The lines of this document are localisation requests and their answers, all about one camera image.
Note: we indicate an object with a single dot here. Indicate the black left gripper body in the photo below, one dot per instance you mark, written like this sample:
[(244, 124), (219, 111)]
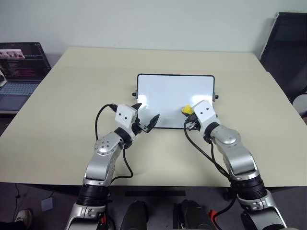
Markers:
[(139, 128)]

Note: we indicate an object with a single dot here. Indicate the black chair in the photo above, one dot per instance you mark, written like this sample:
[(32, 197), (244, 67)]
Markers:
[(287, 55)]

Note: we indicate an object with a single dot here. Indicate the dark rounded shape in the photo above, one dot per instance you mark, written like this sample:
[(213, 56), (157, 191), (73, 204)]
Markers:
[(134, 215), (192, 215)]

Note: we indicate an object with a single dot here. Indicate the white shoe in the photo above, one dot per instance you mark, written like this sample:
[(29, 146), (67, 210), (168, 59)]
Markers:
[(24, 216)]

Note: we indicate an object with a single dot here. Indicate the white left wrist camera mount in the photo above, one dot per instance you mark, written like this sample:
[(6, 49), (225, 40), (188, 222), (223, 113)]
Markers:
[(124, 116)]

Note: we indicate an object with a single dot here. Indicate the red orange clamp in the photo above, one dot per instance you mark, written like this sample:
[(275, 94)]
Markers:
[(212, 214)]

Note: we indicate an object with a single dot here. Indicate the white round object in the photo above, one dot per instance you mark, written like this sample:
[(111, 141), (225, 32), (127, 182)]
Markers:
[(301, 105)]

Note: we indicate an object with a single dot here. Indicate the yellow whiteboard eraser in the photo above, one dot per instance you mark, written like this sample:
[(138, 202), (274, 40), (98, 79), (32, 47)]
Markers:
[(186, 109)]

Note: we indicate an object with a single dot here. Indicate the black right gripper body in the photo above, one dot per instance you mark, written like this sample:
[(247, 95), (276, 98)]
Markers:
[(193, 124)]

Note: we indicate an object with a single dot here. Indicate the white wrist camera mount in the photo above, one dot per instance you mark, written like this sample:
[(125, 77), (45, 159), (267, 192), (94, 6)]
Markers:
[(124, 116), (204, 112)]

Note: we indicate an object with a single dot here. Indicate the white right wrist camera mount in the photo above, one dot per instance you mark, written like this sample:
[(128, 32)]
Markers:
[(204, 112)]

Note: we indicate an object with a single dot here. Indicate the white paper sheet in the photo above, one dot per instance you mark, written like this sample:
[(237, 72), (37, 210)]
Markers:
[(46, 203)]

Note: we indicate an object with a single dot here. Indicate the small black-framed whiteboard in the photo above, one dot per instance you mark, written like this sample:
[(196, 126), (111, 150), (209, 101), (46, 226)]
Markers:
[(172, 91)]

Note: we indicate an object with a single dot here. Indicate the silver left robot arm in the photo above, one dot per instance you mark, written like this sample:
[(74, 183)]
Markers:
[(103, 155)]

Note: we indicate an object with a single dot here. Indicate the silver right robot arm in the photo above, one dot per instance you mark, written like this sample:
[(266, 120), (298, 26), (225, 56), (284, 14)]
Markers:
[(239, 158)]

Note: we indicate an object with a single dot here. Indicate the open laptop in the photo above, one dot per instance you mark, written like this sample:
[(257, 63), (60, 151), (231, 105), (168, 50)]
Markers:
[(16, 67)]

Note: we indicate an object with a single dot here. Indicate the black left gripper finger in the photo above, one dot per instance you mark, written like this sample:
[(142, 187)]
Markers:
[(152, 122), (137, 106)]

